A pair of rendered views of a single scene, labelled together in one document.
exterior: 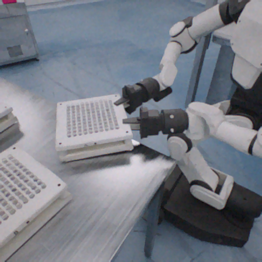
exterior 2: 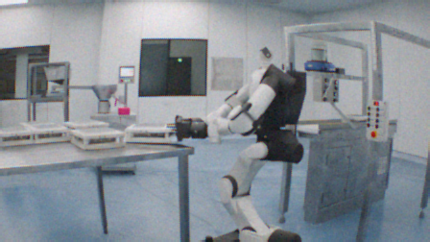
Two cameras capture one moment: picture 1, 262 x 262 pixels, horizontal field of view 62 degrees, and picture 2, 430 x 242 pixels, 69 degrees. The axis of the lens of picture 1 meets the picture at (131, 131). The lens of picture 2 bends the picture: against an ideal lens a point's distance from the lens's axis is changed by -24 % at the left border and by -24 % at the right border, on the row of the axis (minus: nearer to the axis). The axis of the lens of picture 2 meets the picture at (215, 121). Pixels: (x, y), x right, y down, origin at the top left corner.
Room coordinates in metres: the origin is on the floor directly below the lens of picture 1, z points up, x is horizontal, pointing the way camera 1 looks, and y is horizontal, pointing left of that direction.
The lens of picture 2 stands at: (-1.43, -0.68, 1.20)
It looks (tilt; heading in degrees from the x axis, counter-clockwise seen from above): 6 degrees down; 13
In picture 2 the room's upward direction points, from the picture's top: 1 degrees clockwise
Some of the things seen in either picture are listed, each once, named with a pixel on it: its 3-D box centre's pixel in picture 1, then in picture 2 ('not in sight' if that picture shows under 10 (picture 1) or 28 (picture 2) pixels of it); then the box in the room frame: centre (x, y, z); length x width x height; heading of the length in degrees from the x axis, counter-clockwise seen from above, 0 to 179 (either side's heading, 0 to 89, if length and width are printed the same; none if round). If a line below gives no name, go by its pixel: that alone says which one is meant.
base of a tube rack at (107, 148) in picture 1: (93, 128); (150, 136); (0.60, 0.14, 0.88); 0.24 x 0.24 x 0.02; 13
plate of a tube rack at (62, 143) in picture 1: (92, 119); (150, 128); (0.60, 0.14, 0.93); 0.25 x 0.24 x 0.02; 13
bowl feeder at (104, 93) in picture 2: not in sight; (108, 99); (3.13, 1.78, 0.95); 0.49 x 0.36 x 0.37; 122
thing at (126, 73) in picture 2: not in sight; (126, 88); (3.34, 1.61, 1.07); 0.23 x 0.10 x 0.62; 122
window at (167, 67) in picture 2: not in sight; (173, 66); (6.03, 1.85, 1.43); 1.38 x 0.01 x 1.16; 122
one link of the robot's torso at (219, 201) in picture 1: (211, 186); (261, 235); (0.75, -0.49, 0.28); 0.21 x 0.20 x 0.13; 57
